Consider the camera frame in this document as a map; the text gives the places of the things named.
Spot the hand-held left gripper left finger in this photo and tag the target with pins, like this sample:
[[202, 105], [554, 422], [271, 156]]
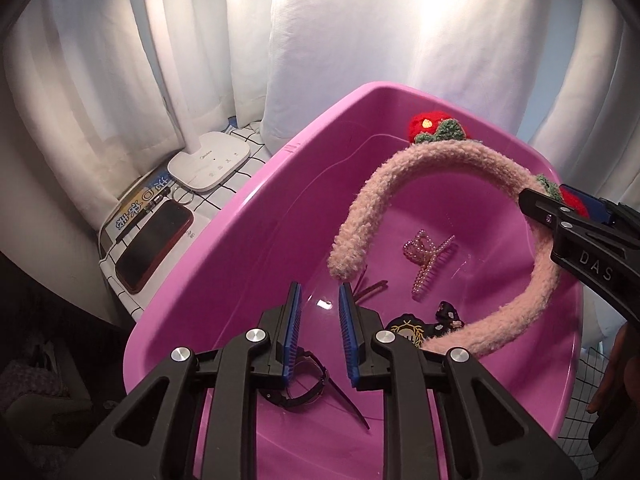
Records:
[[292, 332]]

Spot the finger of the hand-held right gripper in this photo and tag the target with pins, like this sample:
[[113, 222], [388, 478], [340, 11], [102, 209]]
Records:
[[542, 207], [590, 205]]

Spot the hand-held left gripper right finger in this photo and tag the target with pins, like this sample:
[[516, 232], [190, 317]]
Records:
[[350, 337]]

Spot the dark brown hair pin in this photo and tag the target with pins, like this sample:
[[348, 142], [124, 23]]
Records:
[[371, 290]]

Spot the black wrist watch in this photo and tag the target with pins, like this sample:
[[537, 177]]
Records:
[[310, 385]]

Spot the black gold embroidered hair clip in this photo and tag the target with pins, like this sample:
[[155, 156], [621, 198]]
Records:
[[407, 332]]

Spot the pink plastic basin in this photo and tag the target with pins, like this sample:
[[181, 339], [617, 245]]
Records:
[[260, 240]]

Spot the black printed hair bow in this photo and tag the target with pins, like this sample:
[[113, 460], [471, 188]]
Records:
[[447, 317]]

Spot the pearl hair claw clip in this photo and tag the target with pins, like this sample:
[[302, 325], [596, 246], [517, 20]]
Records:
[[425, 260]]

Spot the pink plush strawberry headband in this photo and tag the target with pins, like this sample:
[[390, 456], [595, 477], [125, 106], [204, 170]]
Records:
[[430, 160]]

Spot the person's right hand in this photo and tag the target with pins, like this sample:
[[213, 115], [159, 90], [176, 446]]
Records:
[[612, 380]]

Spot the red case smartphone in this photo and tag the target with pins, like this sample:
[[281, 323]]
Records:
[[155, 245]]

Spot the cream curtain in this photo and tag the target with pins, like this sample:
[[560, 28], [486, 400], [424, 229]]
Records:
[[400, 25]]

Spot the white sheer curtain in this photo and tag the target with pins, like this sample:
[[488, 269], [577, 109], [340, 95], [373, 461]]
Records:
[[90, 85]]

